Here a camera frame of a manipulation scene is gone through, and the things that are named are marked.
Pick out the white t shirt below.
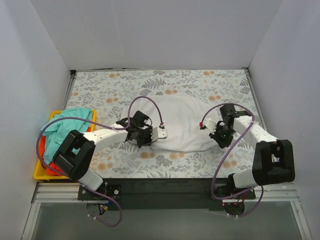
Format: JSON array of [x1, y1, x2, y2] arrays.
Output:
[[119, 95, 235, 153]]

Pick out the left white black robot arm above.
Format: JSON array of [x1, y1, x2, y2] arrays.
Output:
[[52, 111, 158, 200]]

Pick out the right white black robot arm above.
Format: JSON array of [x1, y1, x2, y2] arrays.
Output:
[[209, 103, 295, 200]]

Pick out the floral table cloth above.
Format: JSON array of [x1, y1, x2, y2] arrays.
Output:
[[67, 69, 258, 178]]

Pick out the teal t shirt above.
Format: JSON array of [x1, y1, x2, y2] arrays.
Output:
[[42, 107, 93, 165]]

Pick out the orange t shirt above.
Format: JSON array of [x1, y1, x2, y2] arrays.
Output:
[[39, 119, 90, 172]]

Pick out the yellow plastic bin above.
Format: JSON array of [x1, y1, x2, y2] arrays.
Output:
[[33, 109, 97, 181]]

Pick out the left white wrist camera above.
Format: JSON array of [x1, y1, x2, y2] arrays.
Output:
[[151, 126, 168, 143]]

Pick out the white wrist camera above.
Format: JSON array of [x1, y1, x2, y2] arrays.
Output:
[[199, 118, 217, 134], [151, 126, 168, 143]]

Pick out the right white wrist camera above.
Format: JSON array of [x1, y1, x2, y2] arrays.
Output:
[[199, 118, 217, 134]]

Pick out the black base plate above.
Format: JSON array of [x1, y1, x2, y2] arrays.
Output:
[[77, 177, 257, 211]]

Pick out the aluminium frame rail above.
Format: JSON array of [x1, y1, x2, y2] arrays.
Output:
[[32, 183, 300, 203]]

